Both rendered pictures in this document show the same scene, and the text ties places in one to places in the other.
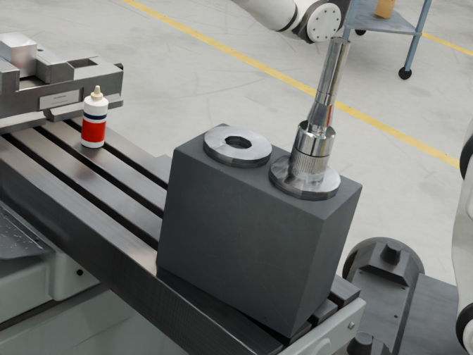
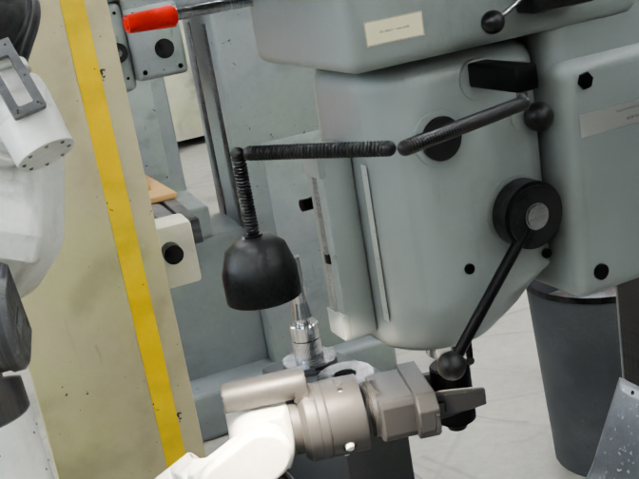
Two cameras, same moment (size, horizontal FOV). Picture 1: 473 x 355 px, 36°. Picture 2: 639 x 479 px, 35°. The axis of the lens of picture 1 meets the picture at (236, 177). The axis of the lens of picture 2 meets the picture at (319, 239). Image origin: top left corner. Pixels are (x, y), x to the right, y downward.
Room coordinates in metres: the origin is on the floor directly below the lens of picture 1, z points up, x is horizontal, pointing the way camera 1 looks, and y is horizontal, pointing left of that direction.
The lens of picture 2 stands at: (2.07, 0.77, 1.76)
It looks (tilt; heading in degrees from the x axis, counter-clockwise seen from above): 17 degrees down; 212
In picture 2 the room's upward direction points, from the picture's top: 10 degrees counter-clockwise
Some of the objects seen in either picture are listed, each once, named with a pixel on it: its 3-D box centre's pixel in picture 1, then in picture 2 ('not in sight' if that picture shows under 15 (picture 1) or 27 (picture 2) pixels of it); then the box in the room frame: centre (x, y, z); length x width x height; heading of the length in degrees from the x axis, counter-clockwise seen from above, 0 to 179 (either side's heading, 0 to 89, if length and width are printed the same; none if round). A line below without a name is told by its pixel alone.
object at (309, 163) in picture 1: (310, 154); (306, 342); (0.80, -0.08, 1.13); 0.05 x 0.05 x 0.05
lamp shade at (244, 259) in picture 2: not in sight; (258, 265); (1.33, 0.23, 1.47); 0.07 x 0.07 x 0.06
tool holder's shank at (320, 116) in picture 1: (328, 85); (297, 290); (0.80, -0.08, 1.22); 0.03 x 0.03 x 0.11
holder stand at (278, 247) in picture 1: (255, 222); (336, 421); (0.83, -0.04, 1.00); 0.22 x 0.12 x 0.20; 64
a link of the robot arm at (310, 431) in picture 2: not in sight; (276, 415); (1.22, 0.14, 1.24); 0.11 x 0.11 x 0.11; 39
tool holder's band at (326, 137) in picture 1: (316, 131); (303, 325); (0.80, -0.08, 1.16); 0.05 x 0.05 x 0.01
